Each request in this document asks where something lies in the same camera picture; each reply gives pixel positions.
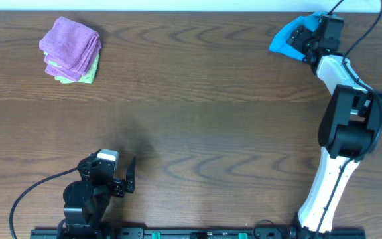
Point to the folded green cloth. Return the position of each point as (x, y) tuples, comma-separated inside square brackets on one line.
[(67, 76)]

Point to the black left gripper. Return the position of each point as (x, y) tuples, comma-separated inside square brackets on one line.
[(119, 186)]

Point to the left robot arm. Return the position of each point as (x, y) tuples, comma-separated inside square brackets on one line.
[(86, 200)]

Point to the folded purple cloth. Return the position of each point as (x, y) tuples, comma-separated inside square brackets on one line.
[(71, 44)]

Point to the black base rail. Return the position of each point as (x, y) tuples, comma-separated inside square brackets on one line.
[(267, 232)]

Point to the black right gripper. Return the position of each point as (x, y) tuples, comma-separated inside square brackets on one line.
[(297, 37)]

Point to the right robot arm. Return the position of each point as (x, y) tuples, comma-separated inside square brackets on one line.
[(349, 130)]

